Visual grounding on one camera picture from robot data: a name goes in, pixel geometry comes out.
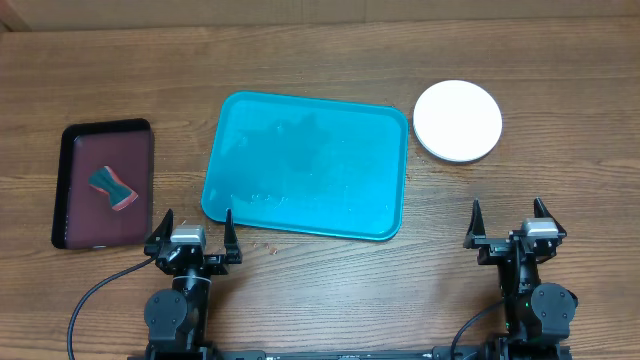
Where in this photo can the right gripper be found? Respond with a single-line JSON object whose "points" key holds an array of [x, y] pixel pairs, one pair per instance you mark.
{"points": [[493, 247]]}

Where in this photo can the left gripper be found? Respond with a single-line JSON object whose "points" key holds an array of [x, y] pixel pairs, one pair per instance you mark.
{"points": [[213, 263]]}

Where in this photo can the green and red sponge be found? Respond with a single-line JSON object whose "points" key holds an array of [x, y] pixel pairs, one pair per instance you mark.
{"points": [[119, 194]]}

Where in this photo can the white plate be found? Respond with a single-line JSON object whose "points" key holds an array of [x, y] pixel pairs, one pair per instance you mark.
{"points": [[457, 121]]}

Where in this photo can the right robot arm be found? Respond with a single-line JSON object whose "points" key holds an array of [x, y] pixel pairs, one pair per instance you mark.
{"points": [[537, 314]]}

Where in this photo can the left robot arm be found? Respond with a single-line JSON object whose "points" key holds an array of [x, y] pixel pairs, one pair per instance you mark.
{"points": [[177, 317]]}

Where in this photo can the black and maroon tray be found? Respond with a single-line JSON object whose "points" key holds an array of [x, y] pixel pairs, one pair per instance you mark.
{"points": [[82, 216]]}

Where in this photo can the teal plastic serving tray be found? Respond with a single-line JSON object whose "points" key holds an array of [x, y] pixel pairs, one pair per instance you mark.
{"points": [[308, 165]]}

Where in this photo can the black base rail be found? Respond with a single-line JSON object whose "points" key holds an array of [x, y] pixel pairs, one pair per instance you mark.
{"points": [[350, 355]]}

